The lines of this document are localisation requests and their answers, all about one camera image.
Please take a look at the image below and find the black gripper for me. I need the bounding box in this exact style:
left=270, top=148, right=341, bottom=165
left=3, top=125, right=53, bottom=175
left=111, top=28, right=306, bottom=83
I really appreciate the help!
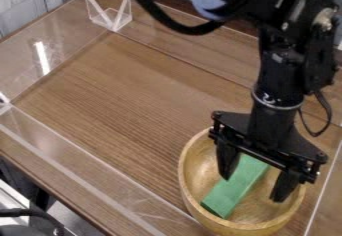
left=209, top=104, right=329, bottom=203

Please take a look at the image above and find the green rectangular block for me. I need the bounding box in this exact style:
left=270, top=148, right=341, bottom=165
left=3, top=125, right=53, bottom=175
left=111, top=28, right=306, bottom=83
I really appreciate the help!
left=201, top=155, right=270, bottom=219

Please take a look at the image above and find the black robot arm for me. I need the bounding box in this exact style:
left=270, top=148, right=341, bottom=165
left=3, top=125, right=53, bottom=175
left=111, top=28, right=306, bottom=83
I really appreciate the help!
left=192, top=0, right=338, bottom=202

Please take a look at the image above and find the brown wooden bowl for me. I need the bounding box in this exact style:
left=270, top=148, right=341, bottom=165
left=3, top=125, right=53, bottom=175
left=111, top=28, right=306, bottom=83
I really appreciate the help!
left=178, top=129, right=306, bottom=236

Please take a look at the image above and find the clear acrylic tray wall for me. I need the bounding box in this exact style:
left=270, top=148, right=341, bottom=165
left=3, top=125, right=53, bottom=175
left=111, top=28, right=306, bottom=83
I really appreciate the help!
left=0, top=0, right=342, bottom=236

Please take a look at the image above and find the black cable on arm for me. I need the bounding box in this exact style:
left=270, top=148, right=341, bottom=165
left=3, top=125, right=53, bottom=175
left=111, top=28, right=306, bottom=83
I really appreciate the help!
left=121, top=0, right=334, bottom=138

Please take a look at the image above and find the clear acrylic corner bracket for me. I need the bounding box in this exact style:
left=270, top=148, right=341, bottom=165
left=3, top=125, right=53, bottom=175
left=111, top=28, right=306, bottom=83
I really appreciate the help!
left=86, top=0, right=133, bottom=32

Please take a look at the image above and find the black cable bottom left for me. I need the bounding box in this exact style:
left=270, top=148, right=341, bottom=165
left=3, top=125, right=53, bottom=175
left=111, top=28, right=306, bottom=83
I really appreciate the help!
left=0, top=207, right=66, bottom=236

